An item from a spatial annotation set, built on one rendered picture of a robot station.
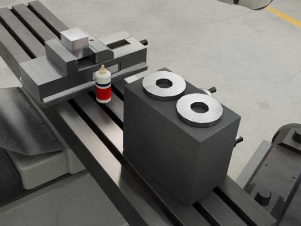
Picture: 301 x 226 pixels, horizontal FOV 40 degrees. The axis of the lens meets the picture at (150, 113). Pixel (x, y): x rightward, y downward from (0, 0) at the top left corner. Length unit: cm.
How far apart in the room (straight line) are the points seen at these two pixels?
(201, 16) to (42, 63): 271
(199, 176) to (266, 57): 252
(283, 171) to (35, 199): 83
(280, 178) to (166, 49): 192
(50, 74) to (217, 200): 54
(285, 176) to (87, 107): 74
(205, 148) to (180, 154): 6
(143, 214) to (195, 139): 21
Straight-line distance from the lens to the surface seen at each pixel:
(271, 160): 152
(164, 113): 79
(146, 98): 82
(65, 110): 109
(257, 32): 362
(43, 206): 123
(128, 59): 119
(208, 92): 159
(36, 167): 112
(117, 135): 101
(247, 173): 172
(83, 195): 128
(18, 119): 117
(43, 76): 110
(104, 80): 106
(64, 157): 114
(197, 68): 299
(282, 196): 142
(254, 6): 109
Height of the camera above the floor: 162
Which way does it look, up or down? 40 degrees down
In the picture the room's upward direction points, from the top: 4 degrees clockwise
